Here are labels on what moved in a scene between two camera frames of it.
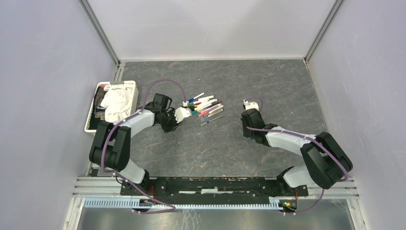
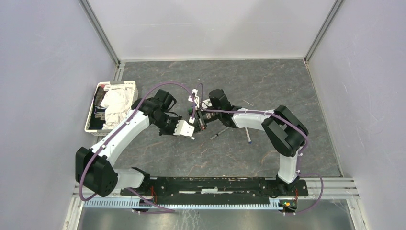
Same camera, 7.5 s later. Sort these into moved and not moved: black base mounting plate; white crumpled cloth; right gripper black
Moved: right gripper black
Not moved: black base mounting plate; white crumpled cloth
